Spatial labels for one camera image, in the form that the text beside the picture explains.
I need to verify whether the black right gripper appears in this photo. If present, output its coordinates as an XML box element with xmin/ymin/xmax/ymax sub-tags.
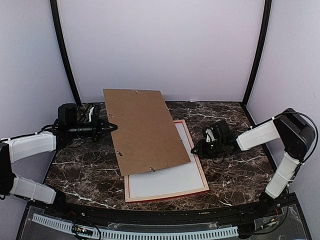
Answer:
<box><xmin>191</xmin><ymin>138</ymin><xmax>225</xmax><ymax>159</ymax></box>

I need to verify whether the black enclosure frame post right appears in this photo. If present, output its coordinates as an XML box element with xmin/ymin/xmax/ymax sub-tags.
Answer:
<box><xmin>241</xmin><ymin>0</ymin><xmax>273</xmax><ymax>104</ymax></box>

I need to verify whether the brown cardboard backing board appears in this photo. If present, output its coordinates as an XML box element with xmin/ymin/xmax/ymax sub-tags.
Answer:
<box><xmin>103</xmin><ymin>89</ymin><xmax>191</xmax><ymax>176</ymax></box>

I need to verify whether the white slotted cable duct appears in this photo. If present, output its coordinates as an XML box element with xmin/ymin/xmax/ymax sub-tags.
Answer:
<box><xmin>31</xmin><ymin>213</ymin><xmax>239</xmax><ymax>240</ymax></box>

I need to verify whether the red wooden picture frame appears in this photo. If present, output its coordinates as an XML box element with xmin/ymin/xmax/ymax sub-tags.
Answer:
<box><xmin>124</xmin><ymin>119</ymin><xmax>210</xmax><ymax>204</ymax></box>

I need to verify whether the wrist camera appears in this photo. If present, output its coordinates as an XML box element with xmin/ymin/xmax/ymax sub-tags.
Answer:
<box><xmin>57</xmin><ymin>103</ymin><xmax>77</xmax><ymax>124</ymax></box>
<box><xmin>203</xmin><ymin>120</ymin><xmax>231</xmax><ymax>143</ymax></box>

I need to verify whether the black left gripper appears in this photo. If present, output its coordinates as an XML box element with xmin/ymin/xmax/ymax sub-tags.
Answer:
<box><xmin>68</xmin><ymin>114</ymin><xmax>118</xmax><ymax>143</ymax></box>

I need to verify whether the black front rail base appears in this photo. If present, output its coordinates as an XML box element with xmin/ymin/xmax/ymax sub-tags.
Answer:
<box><xmin>16</xmin><ymin>193</ymin><xmax>311</xmax><ymax>240</ymax></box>

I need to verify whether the black enclosure frame post left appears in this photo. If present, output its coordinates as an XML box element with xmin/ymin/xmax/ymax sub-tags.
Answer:
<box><xmin>49</xmin><ymin>0</ymin><xmax>82</xmax><ymax>106</ymax></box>

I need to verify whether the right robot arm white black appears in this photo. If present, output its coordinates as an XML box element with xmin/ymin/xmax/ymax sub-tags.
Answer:
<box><xmin>191</xmin><ymin>108</ymin><xmax>320</xmax><ymax>217</ymax></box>

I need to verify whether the black enclosure frame post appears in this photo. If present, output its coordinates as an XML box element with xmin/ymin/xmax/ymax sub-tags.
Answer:
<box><xmin>241</xmin><ymin>0</ymin><xmax>273</xmax><ymax>104</ymax></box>
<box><xmin>49</xmin><ymin>0</ymin><xmax>82</xmax><ymax>106</ymax></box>

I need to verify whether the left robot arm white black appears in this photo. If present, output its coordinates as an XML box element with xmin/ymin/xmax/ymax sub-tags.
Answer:
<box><xmin>0</xmin><ymin>117</ymin><xmax>118</xmax><ymax>218</ymax></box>

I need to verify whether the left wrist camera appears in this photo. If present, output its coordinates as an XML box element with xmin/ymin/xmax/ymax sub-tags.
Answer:
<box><xmin>57</xmin><ymin>103</ymin><xmax>77</xmax><ymax>124</ymax></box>

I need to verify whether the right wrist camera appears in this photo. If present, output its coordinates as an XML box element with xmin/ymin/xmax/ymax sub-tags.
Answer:
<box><xmin>203</xmin><ymin>120</ymin><xmax>231</xmax><ymax>143</ymax></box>

